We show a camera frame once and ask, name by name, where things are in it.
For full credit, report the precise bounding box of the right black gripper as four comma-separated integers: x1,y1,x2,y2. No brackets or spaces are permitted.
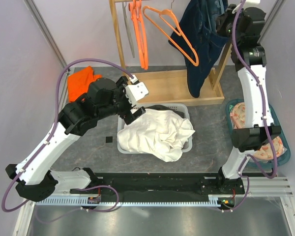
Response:
216,3,247,46

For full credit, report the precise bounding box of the blue-grey hanger of denim skirt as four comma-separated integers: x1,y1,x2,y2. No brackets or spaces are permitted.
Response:
204,0,228,32

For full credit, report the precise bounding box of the dark blue denim skirt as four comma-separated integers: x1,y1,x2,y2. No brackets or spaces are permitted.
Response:
179,0,229,98

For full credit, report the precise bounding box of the grey dotted skirt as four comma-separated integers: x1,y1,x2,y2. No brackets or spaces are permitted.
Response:
149,103,193,153

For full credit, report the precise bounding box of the white pleated skirt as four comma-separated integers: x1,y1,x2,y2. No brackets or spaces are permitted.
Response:
118,109,195,162

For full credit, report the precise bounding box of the orange hanger of white skirt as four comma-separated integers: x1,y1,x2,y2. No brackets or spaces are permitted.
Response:
142,5,200,66

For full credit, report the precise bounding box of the orange hanger of grey skirt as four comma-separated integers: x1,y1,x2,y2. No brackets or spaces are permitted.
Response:
135,0,149,71

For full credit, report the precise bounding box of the orange hanger of floral skirt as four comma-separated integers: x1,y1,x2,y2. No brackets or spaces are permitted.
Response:
127,0,146,69

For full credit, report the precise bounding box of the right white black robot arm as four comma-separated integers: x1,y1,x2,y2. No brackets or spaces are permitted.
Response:
215,4,282,194

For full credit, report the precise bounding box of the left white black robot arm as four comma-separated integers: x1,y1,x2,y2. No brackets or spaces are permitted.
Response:
6,76,148,202

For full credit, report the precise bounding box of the small black square marker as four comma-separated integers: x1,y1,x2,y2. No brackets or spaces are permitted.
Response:
105,136,113,143

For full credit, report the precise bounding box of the wooden clothes rack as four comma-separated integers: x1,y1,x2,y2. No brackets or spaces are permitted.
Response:
108,0,252,107

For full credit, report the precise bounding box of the orange cloth on floor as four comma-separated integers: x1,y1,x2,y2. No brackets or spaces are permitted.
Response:
67,66,103,102

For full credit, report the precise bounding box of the white plastic laundry basket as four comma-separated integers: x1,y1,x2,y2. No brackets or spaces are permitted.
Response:
117,103,193,154

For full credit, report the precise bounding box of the peach floral garment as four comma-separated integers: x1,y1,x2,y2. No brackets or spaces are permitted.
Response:
230,102,287,162

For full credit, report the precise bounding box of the teal plastic basin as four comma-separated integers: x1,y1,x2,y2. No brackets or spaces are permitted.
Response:
225,99,291,168

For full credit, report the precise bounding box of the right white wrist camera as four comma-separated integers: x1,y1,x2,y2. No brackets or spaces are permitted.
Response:
231,0,262,13

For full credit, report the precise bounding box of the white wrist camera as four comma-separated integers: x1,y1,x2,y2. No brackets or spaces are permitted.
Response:
125,75,149,106
231,0,262,13

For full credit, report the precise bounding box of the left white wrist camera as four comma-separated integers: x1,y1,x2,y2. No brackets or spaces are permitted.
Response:
125,75,149,106

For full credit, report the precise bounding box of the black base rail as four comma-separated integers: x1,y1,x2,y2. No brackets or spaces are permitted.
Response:
64,173,245,202

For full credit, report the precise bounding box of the slotted grey cable duct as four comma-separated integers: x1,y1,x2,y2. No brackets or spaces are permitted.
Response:
36,195,224,207

